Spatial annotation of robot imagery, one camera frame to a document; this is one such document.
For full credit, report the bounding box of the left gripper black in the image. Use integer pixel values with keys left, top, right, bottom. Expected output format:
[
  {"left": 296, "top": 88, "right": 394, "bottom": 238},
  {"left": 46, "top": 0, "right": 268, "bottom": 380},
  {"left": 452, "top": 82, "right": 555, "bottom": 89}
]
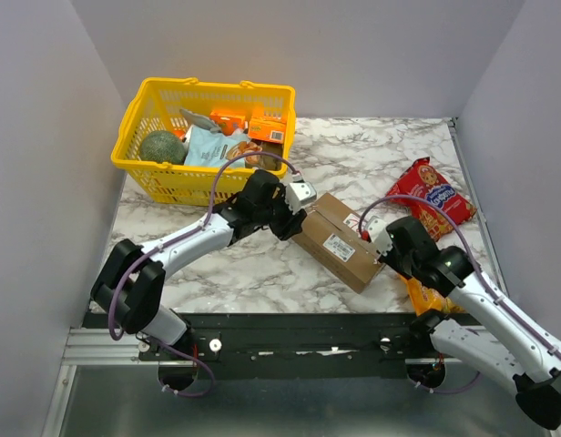
[{"left": 255, "top": 187, "right": 308, "bottom": 243}]

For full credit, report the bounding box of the brown cardboard express box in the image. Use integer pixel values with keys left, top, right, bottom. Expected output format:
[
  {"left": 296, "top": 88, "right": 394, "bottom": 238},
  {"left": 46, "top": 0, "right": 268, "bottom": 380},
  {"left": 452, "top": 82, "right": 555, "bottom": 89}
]
[{"left": 292, "top": 193, "right": 383, "bottom": 294}]

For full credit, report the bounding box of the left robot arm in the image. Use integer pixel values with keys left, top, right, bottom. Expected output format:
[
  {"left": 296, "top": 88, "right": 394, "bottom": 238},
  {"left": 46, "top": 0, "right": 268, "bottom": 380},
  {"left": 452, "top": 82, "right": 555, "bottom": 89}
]
[{"left": 91, "top": 169, "right": 317, "bottom": 360}]

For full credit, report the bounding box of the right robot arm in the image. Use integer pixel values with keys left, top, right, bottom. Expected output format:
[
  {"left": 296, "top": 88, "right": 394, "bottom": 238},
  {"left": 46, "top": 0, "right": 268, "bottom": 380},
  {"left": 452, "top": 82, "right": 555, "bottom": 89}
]
[{"left": 364, "top": 217, "right": 561, "bottom": 430}]

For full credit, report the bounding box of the orange box right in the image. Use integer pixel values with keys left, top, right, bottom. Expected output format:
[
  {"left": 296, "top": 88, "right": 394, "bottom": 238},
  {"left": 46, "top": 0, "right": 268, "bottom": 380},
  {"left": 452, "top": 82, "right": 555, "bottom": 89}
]
[{"left": 248, "top": 106, "right": 287, "bottom": 144}]

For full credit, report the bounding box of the orange box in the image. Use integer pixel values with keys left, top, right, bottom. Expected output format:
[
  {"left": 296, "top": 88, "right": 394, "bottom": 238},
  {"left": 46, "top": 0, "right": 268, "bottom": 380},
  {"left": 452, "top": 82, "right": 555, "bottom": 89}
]
[
  {"left": 209, "top": 108, "right": 246, "bottom": 136},
  {"left": 248, "top": 106, "right": 287, "bottom": 144}
]

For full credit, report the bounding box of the orange box left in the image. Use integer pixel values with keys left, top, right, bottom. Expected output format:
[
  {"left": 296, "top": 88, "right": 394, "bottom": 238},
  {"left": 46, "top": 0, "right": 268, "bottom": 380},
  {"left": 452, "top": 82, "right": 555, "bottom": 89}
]
[{"left": 209, "top": 108, "right": 246, "bottom": 136}]

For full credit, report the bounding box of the yellow orange snack bag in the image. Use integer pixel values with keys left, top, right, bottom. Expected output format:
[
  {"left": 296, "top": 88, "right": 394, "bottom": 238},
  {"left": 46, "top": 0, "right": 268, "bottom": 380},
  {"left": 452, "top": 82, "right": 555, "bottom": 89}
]
[{"left": 399, "top": 275, "right": 465, "bottom": 316}]

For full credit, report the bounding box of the red candy bag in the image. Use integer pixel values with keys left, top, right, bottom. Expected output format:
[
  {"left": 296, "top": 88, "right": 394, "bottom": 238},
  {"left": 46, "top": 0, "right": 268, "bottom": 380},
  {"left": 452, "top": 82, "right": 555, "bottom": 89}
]
[{"left": 386, "top": 157, "right": 476, "bottom": 241}]

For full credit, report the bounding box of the light blue chips bag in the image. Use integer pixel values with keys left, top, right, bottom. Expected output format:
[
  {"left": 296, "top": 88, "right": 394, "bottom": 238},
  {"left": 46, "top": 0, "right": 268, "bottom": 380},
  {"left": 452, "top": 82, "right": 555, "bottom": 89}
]
[{"left": 184, "top": 126, "right": 262, "bottom": 168}]

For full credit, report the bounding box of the grey foil packet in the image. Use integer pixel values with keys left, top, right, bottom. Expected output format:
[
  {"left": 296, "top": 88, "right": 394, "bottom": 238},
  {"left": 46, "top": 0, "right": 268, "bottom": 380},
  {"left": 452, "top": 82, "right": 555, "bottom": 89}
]
[{"left": 179, "top": 108, "right": 221, "bottom": 133}]

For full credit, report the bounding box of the green melon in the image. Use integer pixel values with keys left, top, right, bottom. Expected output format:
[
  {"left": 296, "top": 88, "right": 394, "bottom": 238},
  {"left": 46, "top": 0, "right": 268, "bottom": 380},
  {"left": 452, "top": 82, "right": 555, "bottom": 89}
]
[{"left": 139, "top": 130, "right": 187, "bottom": 165}]

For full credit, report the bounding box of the yellow plastic shopping basket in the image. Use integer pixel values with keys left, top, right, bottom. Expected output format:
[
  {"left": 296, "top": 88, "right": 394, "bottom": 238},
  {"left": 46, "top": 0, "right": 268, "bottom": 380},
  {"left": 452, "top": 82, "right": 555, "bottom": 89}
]
[{"left": 111, "top": 77, "right": 296, "bottom": 206}]

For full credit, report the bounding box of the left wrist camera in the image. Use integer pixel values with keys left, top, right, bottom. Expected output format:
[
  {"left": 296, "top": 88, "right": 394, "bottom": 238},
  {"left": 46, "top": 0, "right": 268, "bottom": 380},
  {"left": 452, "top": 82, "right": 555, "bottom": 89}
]
[{"left": 285, "top": 180, "right": 317, "bottom": 214}]

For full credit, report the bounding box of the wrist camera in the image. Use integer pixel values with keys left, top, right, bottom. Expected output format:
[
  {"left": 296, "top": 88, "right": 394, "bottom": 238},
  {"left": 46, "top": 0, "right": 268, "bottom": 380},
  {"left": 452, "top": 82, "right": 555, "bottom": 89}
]
[
  {"left": 364, "top": 216, "right": 393, "bottom": 264},
  {"left": 285, "top": 180, "right": 317, "bottom": 214}
]

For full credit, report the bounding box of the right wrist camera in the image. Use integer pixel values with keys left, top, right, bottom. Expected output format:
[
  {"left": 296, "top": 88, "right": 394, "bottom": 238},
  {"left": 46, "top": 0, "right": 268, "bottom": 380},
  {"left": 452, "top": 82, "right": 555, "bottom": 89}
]
[{"left": 364, "top": 216, "right": 393, "bottom": 264}]

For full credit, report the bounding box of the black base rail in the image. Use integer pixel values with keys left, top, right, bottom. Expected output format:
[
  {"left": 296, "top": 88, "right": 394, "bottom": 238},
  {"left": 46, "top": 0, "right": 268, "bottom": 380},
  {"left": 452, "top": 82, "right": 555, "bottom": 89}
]
[{"left": 82, "top": 311, "right": 464, "bottom": 381}]

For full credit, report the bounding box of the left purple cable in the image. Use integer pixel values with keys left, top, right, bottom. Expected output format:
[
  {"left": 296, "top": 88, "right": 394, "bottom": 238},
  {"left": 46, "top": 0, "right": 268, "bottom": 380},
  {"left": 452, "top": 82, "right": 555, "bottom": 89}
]
[{"left": 107, "top": 151, "right": 304, "bottom": 399}]

